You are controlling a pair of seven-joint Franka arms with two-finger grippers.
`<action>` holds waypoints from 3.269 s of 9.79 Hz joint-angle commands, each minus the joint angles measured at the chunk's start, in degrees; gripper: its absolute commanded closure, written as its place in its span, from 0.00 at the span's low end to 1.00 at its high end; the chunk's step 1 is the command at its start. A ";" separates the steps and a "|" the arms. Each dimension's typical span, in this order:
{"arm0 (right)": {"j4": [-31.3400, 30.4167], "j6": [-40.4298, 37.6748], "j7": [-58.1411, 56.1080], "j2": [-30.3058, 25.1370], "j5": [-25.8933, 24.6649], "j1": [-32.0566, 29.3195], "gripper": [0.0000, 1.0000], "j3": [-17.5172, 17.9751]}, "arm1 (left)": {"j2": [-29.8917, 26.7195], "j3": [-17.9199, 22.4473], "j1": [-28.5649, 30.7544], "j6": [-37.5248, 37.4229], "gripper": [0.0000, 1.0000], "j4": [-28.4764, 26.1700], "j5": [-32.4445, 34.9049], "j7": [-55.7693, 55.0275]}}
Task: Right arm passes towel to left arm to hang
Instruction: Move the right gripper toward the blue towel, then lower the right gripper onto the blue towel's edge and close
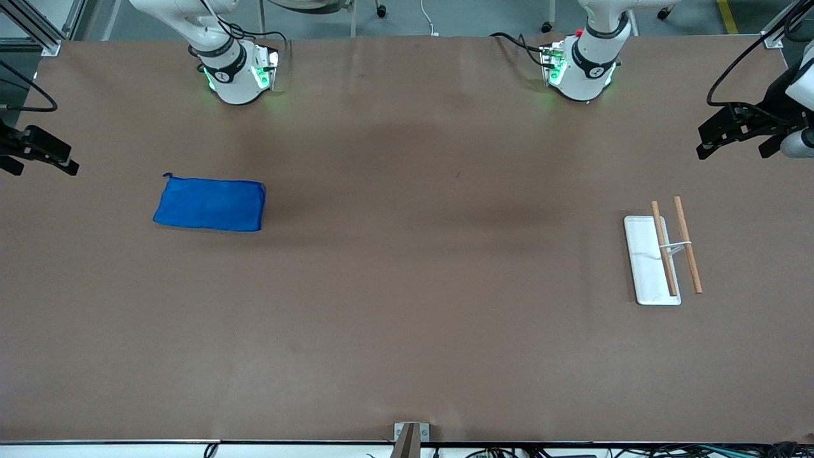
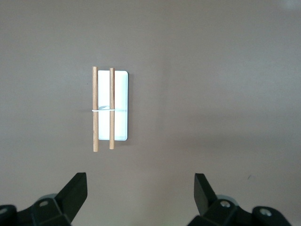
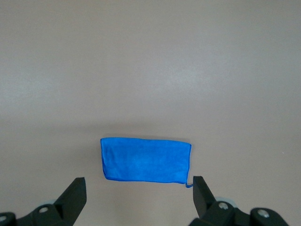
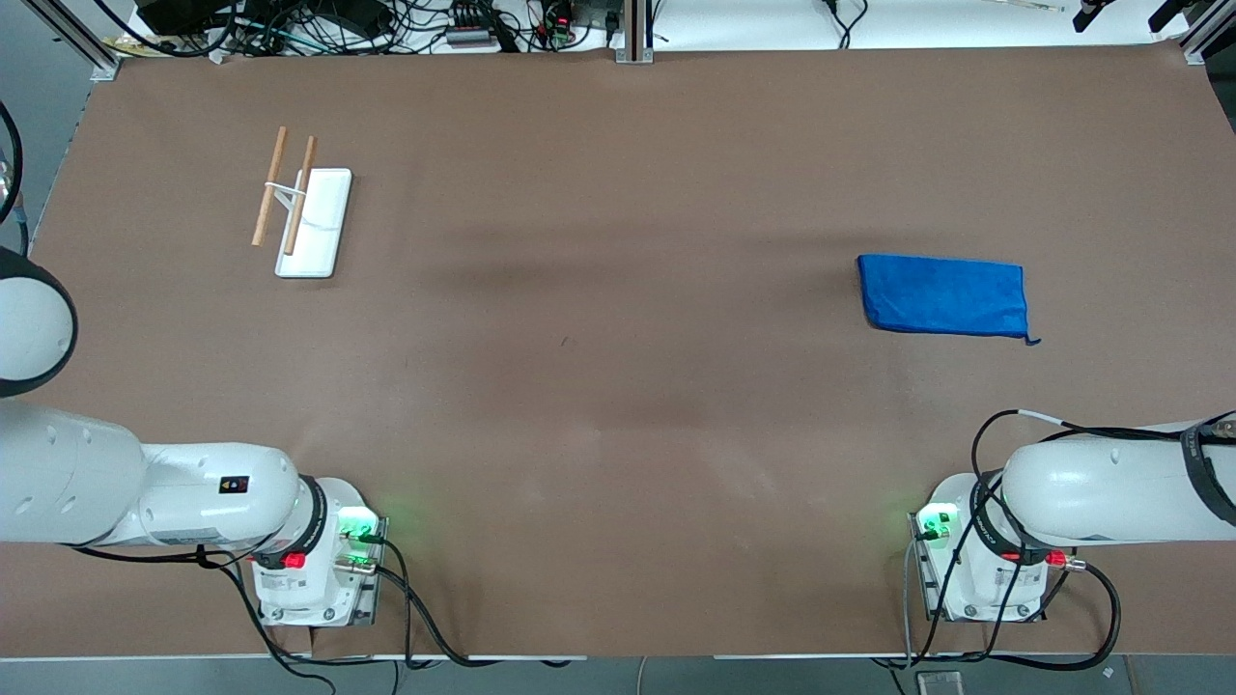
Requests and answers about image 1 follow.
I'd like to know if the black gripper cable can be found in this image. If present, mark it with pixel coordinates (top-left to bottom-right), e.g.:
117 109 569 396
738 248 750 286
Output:
0 60 59 113
707 0 802 108

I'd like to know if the black left arm base cable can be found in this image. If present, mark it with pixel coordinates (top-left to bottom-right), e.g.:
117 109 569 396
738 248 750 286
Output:
490 32 551 68

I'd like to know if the aluminium frame post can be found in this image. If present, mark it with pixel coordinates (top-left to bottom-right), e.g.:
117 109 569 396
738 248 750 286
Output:
0 0 62 57
763 0 803 50

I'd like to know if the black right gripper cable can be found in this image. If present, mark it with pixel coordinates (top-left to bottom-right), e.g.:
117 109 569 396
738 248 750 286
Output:
0 60 59 113

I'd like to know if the tangled black cable bundle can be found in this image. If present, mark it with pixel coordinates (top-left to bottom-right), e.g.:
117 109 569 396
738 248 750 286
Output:
464 442 814 458

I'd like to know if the wooden rack rod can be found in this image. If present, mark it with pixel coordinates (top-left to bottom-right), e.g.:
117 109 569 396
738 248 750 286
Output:
651 201 679 297
673 196 703 295

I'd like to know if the thin white cable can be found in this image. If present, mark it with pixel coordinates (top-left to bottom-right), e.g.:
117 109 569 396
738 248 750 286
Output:
420 0 441 38

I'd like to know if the blue microfibre towel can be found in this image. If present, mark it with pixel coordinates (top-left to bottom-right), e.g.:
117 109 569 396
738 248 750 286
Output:
153 173 266 232

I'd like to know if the black right arm base cable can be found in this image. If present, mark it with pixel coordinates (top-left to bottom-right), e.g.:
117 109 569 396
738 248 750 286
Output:
198 0 288 49

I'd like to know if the grey chair base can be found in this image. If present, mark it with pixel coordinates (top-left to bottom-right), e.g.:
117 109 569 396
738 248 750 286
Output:
258 0 358 39

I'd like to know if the black arm base cable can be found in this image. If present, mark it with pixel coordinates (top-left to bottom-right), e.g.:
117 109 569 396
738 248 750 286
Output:
198 0 288 49
490 32 551 68

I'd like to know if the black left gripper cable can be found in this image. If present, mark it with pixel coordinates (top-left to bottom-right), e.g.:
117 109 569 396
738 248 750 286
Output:
707 0 802 108

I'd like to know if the grey metal mount bracket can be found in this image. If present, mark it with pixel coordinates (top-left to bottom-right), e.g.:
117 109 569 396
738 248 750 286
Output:
391 422 431 458

